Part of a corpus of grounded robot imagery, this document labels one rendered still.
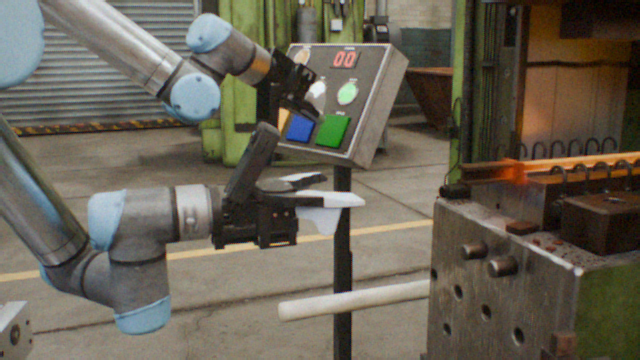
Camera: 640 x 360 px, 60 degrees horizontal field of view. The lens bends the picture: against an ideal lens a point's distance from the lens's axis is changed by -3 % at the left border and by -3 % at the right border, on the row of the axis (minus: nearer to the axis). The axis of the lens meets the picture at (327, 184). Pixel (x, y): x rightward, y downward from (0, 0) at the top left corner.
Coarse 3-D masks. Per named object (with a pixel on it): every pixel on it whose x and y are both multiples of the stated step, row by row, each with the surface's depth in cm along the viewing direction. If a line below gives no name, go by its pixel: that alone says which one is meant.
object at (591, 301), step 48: (432, 240) 109; (480, 240) 94; (528, 240) 84; (432, 288) 110; (528, 288) 83; (576, 288) 74; (624, 288) 77; (432, 336) 112; (480, 336) 96; (528, 336) 84; (576, 336) 76; (624, 336) 79
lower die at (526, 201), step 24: (576, 168) 94; (600, 168) 96; (624, 168) 97; (480, 192) 103; (504, 192) 96; (528, 192) 90; (552, 192) 87; (576, 192) 89; (600, 192) 91; (528, 216) 91
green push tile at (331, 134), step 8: (328, 120) 129; (336, 120) 127; (344, 120) 126; (320, 128) 130; (328, 128) 128; (336, 128) 127; (344, 128) 125; (320, 136) 129; (328, 136) 127; (336, 136) 126; (320, 144) 128; (328, 144) 126; (336, 144) 125
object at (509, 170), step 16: (512, 160) 93; (544, 160) 96; (560, 160) 96; (576, 160) 96; (592, 160) 97; (608, 160) 98; (464, 176) 89; (480, 176) 90; (496, 176) 91; (512, 176) 92
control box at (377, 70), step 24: (312, 48) 143; (336, 48) 137; (360, 48) 132; (384, 48) 127; (336, 72) 134; (360, 72) 129; (384, 72) 126; (336, 96) 131; (360, 96) 126; (384, 96) 128; (288, 120) 139; (360, 120) 124; (384, 120) 129; (288, 144) 136; (312, 144) 131; (360, 144) 125; (360, 168) 128
